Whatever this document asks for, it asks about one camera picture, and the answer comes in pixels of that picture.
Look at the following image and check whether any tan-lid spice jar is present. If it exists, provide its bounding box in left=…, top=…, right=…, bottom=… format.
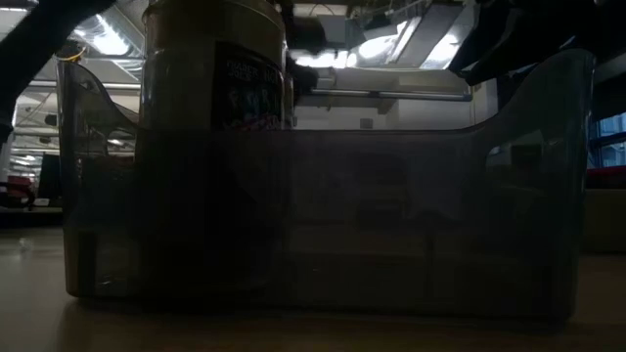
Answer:
left=135, top=0, right=295, bottom=300

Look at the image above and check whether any red paprika tin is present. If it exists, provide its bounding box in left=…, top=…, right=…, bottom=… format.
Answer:
left=586, top=165, right=626, bottom=191

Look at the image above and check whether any smoky transparent plastic bin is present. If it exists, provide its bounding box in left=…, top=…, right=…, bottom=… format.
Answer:
left=56, top=47, right=596, bottom=324

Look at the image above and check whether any horizontal metal pipe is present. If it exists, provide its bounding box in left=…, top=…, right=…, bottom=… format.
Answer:
left=308, top=86, right=473, bottom=103

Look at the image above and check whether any ceiling light panel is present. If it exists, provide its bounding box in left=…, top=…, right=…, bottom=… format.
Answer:
left=292, top=48, right=358, bottom=69

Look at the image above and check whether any angled rectangular ceiling duct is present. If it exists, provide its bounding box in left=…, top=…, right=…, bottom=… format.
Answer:
left=385, top=4, right=478, bottom=69

